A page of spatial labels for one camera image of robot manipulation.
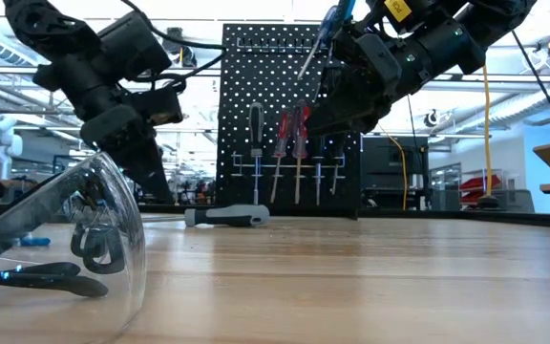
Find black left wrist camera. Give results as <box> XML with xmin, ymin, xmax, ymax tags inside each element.
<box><xmin>80</xmin><ymin>103</ymin><xmax>138</xmax><ymax>145</ymax></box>

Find black metal peg board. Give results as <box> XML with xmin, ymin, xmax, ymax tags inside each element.
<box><xmin>216</xmin><ymin>22</ymin><xmax>362</xmax><ymax>220</ymax></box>

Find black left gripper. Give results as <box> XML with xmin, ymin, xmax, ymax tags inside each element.
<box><xmin>107</xmin><ymin>85</ymin><xmax>184</xmax><ymax>204</ymax></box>

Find black handled long screwdriver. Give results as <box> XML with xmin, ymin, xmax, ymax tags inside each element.
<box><xmin>312</xmin><ymin>136</ymin><xmax>327</xmax><ymax>207</ymax></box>

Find black round cable base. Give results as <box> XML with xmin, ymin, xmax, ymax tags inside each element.
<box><xmin>476</xmin><ymin>194</ymin><xmax>500</xmax><ymax>210</ymax></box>

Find thick yellow cable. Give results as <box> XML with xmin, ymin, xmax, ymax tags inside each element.
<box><xmin>478</xmin><ymin>64</ymin><xmax>495</xmax><ymax>198</ymax></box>

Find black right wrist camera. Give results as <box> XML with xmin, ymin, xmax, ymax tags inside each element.
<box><xmin>349</xmin><ymin>32</ymin><xmax>403</xmax><ymax>99</ymax></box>

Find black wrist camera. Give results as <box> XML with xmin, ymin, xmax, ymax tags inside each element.
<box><xmin>80</xmin><ymin>103</ymin><xmax>138</xmax><ymax>145</ymax></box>
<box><xmin>349</xmin><ymin>32</ymin><xmax>403</xmax><ymax>99</ymax></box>

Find long black cable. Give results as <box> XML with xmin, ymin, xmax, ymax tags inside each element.
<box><xmin>511</xmin><ymin>31</ymin><xmax>550</xmax><ymax>161</ymax></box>

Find red clear handled screwdriver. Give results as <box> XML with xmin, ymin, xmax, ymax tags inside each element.
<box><xmin>290</xmin><ymin>98</ymin><xmax>312</xmax><ymax>205</ymax></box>
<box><xmin>268</xmin><ymin>111</ymin><xmax>293</xmax><ymax>205</ymax></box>

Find red storage bin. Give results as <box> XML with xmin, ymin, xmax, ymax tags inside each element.
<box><xmin>459</xmin><ymin>190</ymin><xmax>486</xmax><ymax>205</ymax></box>
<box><xmin>460</xmin><ymin>174</ymin><xmax>502</xmax><ymax>191</ymax></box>

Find blue T-handle hex key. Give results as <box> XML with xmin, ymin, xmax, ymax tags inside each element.
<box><xmin>18</xmin><ymin>235</ymin><xmax>53</xmax><ymax>248</ymax></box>

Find silver multi-hook tool rail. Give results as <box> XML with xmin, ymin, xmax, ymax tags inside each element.
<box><xmin>235</xmin><ymin>36</ymin><xmax>322</xmax><ymax>53</ymax></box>

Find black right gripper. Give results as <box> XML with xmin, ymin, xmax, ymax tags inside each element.
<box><xmin>306</xmin><ymin>21</ymin><xmax>486</xmax><ymax>136</ymax></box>

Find glass door cabinet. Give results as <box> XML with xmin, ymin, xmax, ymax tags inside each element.
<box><xmin>430</xmin><ymin>162</ymin><xmax>462</xmax><ymax>211</ymax></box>

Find small black cable reel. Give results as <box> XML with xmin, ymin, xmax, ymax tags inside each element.
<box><xmin>422</xmin><ymin>108</ymin><xmax>444</xmax><ymax>129</ymax></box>

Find black cabinet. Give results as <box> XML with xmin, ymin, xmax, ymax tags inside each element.
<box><xmin>361</xmin><ymin>136</ymin><xmax>432</xmax><ymax>211</ymax></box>

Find clear blue handled screwdriver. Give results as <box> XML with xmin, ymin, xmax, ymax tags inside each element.
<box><xmin>296</xmin><ymin>3</ymin><xmax>339</xmax><ymax>81</ymax></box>

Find yellow label tag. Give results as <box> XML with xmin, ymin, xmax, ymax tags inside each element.
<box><xmin>383</xmin><ymin>0</ymin><xmax>414</xmax><ymax>24</ymax></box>

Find grey storage bin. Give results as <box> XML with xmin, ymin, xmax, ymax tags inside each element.
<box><xmin>497</xmin><ymin>189</ymin><xmax>537</xmax><ymax>215</ymax></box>

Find black aluminium table frame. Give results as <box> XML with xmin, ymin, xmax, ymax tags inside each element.
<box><xmin>0</xmin><ymin>200</ymin><xmax>550</xmax><ymax>231</ymax></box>

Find silver ring screwdriver rail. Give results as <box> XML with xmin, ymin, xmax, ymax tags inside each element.
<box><xmin>230</xmin><ymin>151</ymin><xmax>348</xmax><ymax>179</ymax></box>

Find thin black hanging cable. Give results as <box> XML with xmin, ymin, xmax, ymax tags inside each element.
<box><xmin>406</xmin><ymin>95</ymin><xmax>424</xmax><ymax>210</ymax></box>

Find grey black handled screwdriver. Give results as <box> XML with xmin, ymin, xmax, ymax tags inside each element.
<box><xmin>247</xmin><ymin>100</ymin><xmax>266</xmax><ymax>206</ymax></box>
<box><xmin>140</xmin><ymin>204</ymin><xmax>271</xmax><ymax>228</ymax></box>

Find thin yellow hanging cable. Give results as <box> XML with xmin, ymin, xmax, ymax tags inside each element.
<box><xmin>379</xmin><ymin>126</ymin><xmax>409</xmax><ymax>210</ymax></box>

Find clear safety glasses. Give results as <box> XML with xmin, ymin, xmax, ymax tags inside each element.
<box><xmin>0</xmin><ymin>151</ymin><xmax>148</xmax><ymax>344</ymax></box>

